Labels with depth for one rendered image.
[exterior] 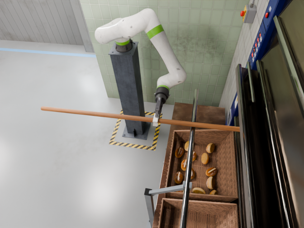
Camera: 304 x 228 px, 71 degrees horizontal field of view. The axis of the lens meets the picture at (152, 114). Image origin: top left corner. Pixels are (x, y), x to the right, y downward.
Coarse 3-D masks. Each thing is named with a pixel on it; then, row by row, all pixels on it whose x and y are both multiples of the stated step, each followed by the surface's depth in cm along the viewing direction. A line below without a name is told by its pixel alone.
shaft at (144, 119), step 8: (64, 112) 143; (72, 112) 141; (80, 112) 140; (88, 112) 140; (96, 112) 139; (136, 120) 136; (144, 120) 134; (152, 120) 133; (160, 120) 132; (168, 120) 132; (176, 120) 132; (216, 128) 128; (224, 128) 127; (232, 128) 126
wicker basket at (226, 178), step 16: (176, 144) 192; (224, 144) 175; (176, 160) 182; (224, 160) 167; (208, 176) 171; (224, 176) 159; (176, 192) 148; (192, 192) 164; (208, 192) 163; (224, 192) 152
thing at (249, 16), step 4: (248, 8) 158; (252, 8) 158; (248, 12) 157; (252, 12) 157; (244, 16) 161; (248, 16) 160; (252, 16) 159; (244, 20) 162; (248, 20) 162; (252, 20) 161
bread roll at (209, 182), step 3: (210, 177) 165; (213, 177) 166; (207, 180) 165; (210, 180) 163; (213, 180) 164; (207, 183) 163; (210, 183) 161; (213, 183) 163; (207, 186) 163; (210, 186) 161; (213, 186) 162
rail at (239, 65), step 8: (240, 64) 128; (240, 72) 123; (240, 80) 119; (240, 88) 115; (240, 96) 112; (240, 104) 109; (248, 136) 95; (248, 144) 92; (248, 152) 90; (248, 160) 87; (248, 168) 85; (248, 176) 83; (248, 184) 82; (248, 192) 80; (248, 200) 79; (256, 216) 74; (256, 224) 72
